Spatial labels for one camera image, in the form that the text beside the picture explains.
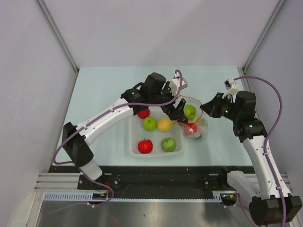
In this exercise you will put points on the aluminium frame post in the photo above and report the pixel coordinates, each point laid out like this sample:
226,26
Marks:
57,34
265,31

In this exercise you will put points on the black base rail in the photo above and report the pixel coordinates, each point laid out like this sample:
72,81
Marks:
171,182

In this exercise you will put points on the green guava fruit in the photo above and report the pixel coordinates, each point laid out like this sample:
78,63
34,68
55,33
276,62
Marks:
168,144

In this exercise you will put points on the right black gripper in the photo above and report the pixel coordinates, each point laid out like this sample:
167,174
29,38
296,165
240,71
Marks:
211,108

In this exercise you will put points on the left aluminium frame post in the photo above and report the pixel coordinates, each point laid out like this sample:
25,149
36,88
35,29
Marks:
57,34

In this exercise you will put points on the clear plastic basket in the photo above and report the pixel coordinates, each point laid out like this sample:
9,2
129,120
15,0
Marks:
138,133

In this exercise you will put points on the green apple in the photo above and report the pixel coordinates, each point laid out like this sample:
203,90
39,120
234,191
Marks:
190,112
149,124

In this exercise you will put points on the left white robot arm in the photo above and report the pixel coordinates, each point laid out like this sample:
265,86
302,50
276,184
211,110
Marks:
155,91

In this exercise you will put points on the right aluminium frame post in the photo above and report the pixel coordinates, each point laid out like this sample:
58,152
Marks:
265,31

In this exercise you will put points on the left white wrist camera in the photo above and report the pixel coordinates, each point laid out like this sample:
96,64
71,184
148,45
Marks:
176,84

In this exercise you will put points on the white cable duct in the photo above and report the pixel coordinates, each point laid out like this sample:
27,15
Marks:
96,197

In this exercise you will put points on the small red pepper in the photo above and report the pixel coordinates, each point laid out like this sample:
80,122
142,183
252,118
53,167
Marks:
145,146

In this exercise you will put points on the yellow lemon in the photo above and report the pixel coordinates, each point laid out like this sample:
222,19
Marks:
164,124

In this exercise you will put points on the clear orange zip bag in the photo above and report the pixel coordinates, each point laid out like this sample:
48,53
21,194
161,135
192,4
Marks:
196,103

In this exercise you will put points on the red tomato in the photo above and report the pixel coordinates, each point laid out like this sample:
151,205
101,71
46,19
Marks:
190,129
144,113

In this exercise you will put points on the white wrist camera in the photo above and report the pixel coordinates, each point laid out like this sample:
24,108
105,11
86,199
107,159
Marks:
232,87
176,84

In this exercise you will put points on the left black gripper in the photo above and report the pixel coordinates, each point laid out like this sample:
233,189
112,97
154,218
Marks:
173,113

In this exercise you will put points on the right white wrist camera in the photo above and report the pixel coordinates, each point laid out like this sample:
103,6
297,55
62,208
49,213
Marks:
232,87

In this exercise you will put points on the cabbage head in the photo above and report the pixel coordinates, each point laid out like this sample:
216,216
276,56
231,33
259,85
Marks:
202,129

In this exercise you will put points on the light blue table mat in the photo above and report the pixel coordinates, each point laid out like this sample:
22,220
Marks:
97,88

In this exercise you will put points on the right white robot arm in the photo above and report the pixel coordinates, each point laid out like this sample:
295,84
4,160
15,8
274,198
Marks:
270,201

